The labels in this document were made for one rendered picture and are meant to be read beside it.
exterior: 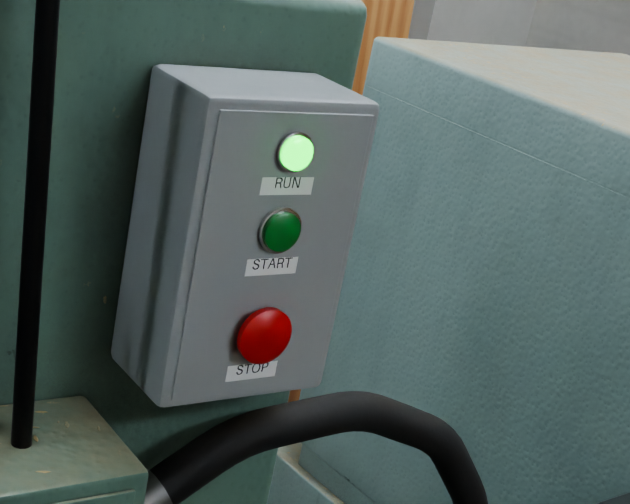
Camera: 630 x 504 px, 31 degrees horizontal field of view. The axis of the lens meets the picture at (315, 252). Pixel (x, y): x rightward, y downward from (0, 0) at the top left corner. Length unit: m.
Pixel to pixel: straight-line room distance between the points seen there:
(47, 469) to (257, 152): 0.18
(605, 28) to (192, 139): 2.40
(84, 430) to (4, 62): 0.18
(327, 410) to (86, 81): 0.24
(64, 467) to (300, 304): 0.14
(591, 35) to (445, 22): 0.36
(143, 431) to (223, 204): 0.17
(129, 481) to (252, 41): 0.23
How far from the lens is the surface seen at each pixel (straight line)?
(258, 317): 0.57
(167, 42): 0.57
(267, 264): 0.57
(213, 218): 0.54
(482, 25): 2.90
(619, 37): 2.86
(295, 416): 0.65
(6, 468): 0.56
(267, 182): 0.55
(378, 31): 2.46
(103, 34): 0.56
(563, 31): 2.96
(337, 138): 0.56
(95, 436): 0.59
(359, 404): 0.68
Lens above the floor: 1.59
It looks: 19 degrees down
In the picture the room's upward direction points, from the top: 12 degrees clockwise
